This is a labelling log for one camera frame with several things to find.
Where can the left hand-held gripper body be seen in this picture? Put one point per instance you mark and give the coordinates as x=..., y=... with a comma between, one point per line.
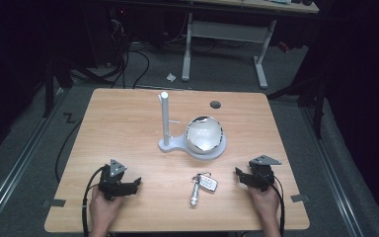
x=109, y=184

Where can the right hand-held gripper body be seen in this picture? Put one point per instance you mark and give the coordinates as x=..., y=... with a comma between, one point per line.
x=262, y=176

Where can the person's left hand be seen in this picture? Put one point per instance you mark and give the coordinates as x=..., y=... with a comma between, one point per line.
x=102, y=210

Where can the person's right hand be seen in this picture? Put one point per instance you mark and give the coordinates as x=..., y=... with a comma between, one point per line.
x=267, y=204

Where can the white car key fob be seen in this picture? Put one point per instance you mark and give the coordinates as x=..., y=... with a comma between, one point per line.
x=208, y=183

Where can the grey tape strip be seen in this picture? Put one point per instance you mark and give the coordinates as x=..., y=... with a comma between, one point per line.
x=300, y=198
x=54, y=203

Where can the black round table grommet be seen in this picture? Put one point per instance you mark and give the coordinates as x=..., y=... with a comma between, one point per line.
x=215, y=104

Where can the black zigzag floor tape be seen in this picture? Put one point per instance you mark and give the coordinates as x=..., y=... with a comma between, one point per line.
x=69, y=118

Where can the black metal stand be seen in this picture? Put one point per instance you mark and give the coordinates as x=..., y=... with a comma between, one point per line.
x=49, y=89
x=317, y=98

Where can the white paper scrap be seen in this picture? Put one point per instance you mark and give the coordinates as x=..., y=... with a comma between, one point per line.
x=171, y=77

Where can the white-framed wooden desk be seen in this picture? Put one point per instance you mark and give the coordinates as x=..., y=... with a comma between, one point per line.
x=225, y=31

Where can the metal floor rail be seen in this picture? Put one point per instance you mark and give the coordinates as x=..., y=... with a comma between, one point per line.
x=334, y=177
x=19, y=164

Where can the white key stand with post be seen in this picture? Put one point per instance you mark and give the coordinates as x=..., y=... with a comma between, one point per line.
x=165, y=118

